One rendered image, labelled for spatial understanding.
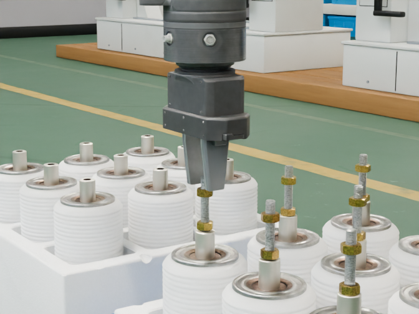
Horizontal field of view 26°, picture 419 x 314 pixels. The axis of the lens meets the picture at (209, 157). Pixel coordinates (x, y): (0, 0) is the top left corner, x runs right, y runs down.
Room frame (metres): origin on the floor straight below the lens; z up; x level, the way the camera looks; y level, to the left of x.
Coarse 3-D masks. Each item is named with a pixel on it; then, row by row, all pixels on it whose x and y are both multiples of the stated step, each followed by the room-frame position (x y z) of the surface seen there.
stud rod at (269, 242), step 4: (268, 200) 0.87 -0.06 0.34; (272, 200) 0.87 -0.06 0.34; (268, 204) 0.87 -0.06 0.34; (272, 204) 0.87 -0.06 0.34; (268, 208) 0.87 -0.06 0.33; (272, 208) 0.87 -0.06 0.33; (268, 212) 0.87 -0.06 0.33; (272, 212) 0.87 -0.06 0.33; (268, 224) 0.87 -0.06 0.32; (272, 224) 0.87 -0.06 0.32; (268, 228) 0.87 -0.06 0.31; (272, 228) 0.87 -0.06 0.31; (268, 232) 0.87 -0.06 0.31; (272, 232) 0.87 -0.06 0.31; (268, 236) 0.87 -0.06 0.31; (272, 236) 0.87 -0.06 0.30; (268, 240) 0.87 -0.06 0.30; (272, 240) 0.87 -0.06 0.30; (268, 244) 0.87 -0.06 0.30; (272, 244) 0.87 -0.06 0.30; (268, 248) 0.87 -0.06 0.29; (272, 248) 0.87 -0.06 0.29
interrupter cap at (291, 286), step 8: (256, 272) 0.91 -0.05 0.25; (240, 280) 0.88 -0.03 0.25; (248, 280) 0.89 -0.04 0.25; (256, 280) 0.89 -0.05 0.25; (280, 280) 0.89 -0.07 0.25; (288, 280) 0.89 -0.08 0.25; (296, 280) 0.88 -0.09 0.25; (240, 288) 0.86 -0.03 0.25; (248, 288) 0.86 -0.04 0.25; (256, 288) 0.87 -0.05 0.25; (280, 288) 0.87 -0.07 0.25; (288, 288) 0.86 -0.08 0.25; (296, 288) 0.86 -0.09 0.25; (304, 288) 0.86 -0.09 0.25; (248, 296) 0.84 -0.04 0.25; (256, 296) 0.84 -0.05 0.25; (264, 296) 0.84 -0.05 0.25; (272, 296) 0.84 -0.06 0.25; (280, 296) 0.84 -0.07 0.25; (288, 296) 0.84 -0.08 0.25; (296, 296) 0.85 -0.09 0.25
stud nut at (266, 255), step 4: (264, 248) 0.88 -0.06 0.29; (276, 248) 0.88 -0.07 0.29; (264, 252) 0.87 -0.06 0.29; (268, 252) 0.87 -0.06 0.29; (272, 252) 0.87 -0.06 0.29; (276, 252) 0.87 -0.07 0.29; (264, 256) 0.87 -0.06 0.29; (268, 256) 0.87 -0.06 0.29; (272, 256) 0.86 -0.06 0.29; (276, 256) 0.87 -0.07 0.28
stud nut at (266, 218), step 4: (264, 212) 0.87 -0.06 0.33; (276, 212) 0.87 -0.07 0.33; (264, 216) 0.87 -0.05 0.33; (268, 216) 0.87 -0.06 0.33; (272, 216) 0.86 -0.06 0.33; (276, 216) 0.87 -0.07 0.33; (264, 220) 0.87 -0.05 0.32; (268, 220) 0.87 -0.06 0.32; (272, 220) 0.86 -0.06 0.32; (276, 220) 0.87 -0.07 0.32
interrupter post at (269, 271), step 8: (264, 264) 0.86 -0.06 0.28; (272, 264) 0.86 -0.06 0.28; (280, 264) 0.87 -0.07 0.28; (264, 272) 0.86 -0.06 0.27; (272, 272) 0.86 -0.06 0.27; (280, 272) 0.87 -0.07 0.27; (264, 280) 0.86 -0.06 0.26; (272, 280) 0.86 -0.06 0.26; (264, 288) 0.86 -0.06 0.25; (272, 288) 0.86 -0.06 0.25
